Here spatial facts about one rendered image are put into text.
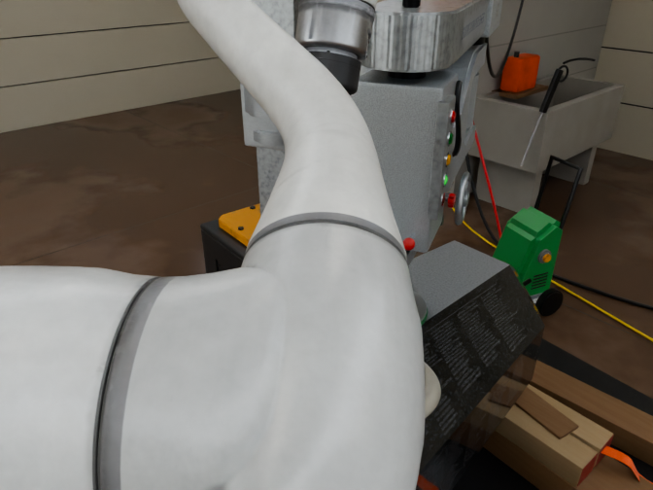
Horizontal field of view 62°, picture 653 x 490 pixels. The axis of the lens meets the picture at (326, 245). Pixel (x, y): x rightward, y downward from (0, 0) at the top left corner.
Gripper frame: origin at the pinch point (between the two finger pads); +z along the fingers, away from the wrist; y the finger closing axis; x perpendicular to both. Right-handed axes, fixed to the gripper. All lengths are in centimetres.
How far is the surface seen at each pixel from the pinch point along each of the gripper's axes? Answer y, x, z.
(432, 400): 13.6, -21.3, 25.0
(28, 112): 553, 398, -29
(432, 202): 65, -23, -3
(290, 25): 134, 30, -57
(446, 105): 57, -21, -25
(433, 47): 55, -16, -36
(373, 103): 62, -5, -24
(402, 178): 67, -15, -8
